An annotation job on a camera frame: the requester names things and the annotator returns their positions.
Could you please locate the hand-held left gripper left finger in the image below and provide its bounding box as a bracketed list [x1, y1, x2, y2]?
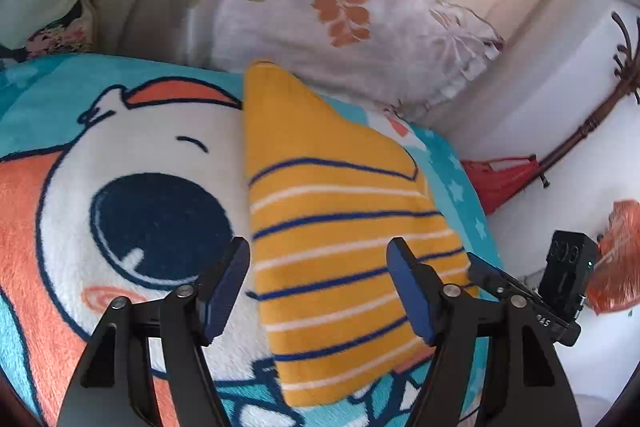
[57, 237, 251, 427]

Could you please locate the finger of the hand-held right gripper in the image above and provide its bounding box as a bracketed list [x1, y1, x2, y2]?
[467, 252, 539, 304]

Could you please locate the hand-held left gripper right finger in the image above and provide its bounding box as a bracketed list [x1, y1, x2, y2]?
[386, 237, 583, 427]

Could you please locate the yellow striped sweater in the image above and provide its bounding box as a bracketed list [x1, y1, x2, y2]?
[242, 61, 482, 408]

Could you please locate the orange plastic bag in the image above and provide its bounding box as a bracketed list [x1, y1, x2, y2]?
[584, 200, 640, 315]

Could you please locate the brown wooden coat rack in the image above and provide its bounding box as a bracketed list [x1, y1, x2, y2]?
[539, 12, 640, 188]

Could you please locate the turquoise cartoon print blanket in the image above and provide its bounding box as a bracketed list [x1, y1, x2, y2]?
[0, 53, 505, 427]

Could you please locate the leaf print frilled pillow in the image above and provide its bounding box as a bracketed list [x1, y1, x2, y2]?
[190, 0, 506, 120]

